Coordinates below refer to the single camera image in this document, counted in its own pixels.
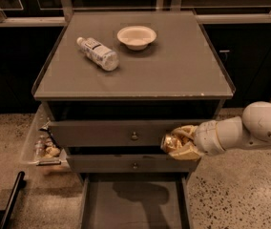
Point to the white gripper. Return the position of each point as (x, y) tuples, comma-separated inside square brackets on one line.
[(206, 137)]

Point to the orange soda can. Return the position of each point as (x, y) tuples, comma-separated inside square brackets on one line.
[(171, 142)]

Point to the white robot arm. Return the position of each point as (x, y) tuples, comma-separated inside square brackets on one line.
[(250, 131)]

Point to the top grey drawer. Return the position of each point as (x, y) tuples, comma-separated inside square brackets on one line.
[(112, 133)]

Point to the grey drawer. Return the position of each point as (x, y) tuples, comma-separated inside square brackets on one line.
[(112, 133), (135, 201), (129, 164)]

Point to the middle grey drawer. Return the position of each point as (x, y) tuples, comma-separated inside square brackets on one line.
[(129, 164)]

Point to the bottom grey drawer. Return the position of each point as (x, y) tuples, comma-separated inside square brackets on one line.
[(135, 201)]

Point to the grey drawer cabinet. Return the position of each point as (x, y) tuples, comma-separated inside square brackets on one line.
[(178, 76)]

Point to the clear plastic water bottle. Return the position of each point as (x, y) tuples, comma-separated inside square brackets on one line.
[(104, 57)]

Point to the white paper bowl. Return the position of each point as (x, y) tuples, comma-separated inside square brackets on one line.
[(136, 38)]

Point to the snack items in bin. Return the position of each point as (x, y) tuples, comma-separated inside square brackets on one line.
[(45, 146)]

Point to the clear plastic storage bin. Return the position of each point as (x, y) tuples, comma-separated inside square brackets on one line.
[(27, 157)]

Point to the black metal stand leg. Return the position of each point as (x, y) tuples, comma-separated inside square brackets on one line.
[(5, 213)]

